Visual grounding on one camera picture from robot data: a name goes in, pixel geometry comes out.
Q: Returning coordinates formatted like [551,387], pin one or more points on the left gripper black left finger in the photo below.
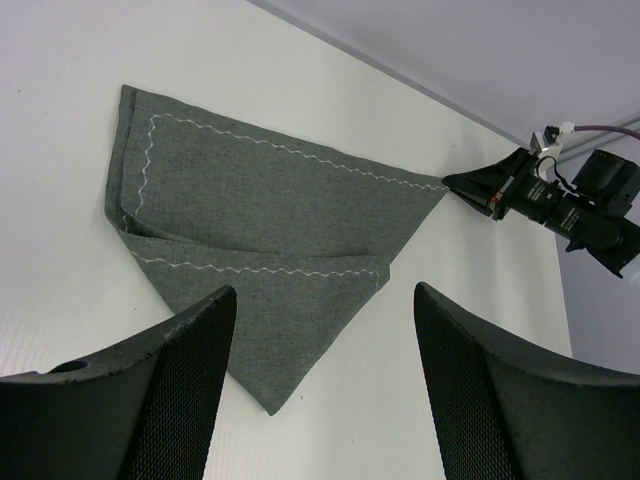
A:
[143,408]

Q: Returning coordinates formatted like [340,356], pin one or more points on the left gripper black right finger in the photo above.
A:
[505,408]

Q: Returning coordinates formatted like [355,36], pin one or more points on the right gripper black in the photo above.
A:
[590,212]

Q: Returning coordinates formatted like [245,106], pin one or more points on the grey cloth napkin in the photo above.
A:
[304,233]

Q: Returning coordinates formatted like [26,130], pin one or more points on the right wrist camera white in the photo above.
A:
[548,142]

